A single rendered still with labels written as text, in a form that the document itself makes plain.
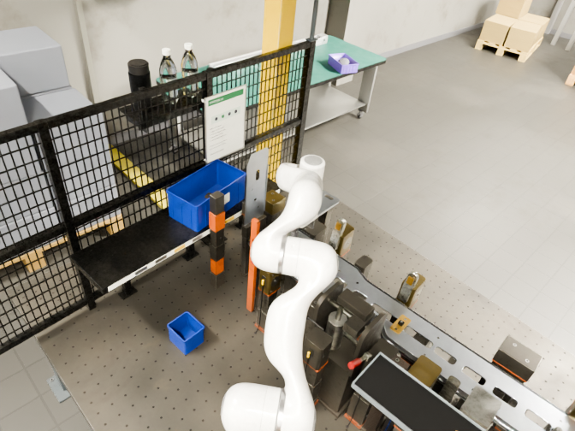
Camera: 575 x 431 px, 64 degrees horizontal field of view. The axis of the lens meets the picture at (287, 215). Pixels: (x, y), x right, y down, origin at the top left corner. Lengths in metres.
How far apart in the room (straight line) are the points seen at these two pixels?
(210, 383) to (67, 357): 0.55
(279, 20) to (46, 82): 1.64
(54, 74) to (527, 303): 3.36
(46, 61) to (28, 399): 1.87
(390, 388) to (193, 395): 0.76
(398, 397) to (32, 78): 2.66
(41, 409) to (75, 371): 0.82
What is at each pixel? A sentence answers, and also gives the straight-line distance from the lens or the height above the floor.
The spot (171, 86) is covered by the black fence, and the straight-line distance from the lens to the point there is 1.74.
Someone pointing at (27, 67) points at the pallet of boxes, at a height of 1.10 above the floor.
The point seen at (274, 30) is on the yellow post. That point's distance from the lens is 2.12.
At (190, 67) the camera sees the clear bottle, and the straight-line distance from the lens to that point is 1.87.
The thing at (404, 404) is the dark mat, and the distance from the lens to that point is 1.32.
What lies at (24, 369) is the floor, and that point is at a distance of 2.87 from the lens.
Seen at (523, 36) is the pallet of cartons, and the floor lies 0.34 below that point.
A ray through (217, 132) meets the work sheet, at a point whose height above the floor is 1.28.
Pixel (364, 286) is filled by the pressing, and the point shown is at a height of 1.00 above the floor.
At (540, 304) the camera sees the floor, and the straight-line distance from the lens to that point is 3.57.
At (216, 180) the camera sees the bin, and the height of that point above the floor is 1.05.
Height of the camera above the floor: 2.26
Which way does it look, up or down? 39 degrees down
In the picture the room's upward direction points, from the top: 7 degrees clockwise
